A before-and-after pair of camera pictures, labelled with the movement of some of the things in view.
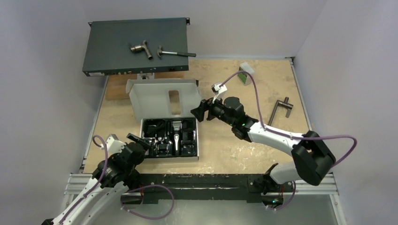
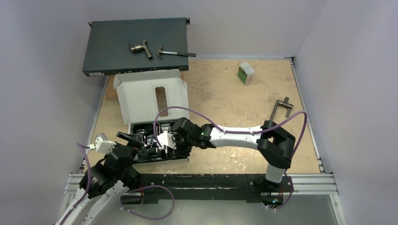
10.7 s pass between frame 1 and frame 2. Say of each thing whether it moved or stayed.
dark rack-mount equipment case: stayed
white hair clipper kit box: moved
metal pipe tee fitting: stayed
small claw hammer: stayed
